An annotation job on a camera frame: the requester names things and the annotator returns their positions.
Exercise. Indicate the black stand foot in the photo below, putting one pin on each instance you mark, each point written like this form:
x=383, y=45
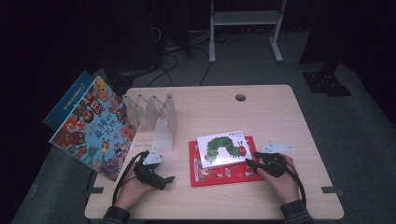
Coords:
x=120, y=84

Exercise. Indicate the white caterpillar picture book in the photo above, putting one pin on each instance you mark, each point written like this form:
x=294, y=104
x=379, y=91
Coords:
x=222, y=149

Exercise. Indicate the white expandable book rack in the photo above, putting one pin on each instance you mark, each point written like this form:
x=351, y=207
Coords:
x=162, y=124

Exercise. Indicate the person's left hand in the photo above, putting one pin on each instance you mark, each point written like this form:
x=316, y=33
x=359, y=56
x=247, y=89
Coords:
x=132, y=193

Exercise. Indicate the colourful animals picture book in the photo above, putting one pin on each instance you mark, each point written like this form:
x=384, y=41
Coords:
x=96, y=133

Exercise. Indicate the black stand base plate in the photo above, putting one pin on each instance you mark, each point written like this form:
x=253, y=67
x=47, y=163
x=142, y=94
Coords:
x=327, y=82

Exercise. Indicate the person's right hand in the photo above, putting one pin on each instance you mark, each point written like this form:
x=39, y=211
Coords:
x=286, y=186

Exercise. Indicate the blue monster picture book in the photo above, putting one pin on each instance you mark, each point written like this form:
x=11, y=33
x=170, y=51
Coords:
x=67, y=101

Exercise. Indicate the white metal stand frame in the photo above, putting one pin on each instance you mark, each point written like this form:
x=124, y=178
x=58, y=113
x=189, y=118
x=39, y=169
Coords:
x=246, y=17

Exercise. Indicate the black tape strip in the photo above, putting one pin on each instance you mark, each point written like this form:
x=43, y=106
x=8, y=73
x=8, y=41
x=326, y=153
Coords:
x=96, y=190
x=331, y=190

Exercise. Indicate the red picture book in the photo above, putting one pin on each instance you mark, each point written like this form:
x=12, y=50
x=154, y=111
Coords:
x=224, y=177

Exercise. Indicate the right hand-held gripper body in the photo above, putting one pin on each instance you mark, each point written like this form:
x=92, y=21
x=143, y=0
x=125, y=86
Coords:
x=272, y=163

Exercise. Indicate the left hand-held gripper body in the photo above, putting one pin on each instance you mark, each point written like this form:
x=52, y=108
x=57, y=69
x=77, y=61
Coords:
x=149, y=175

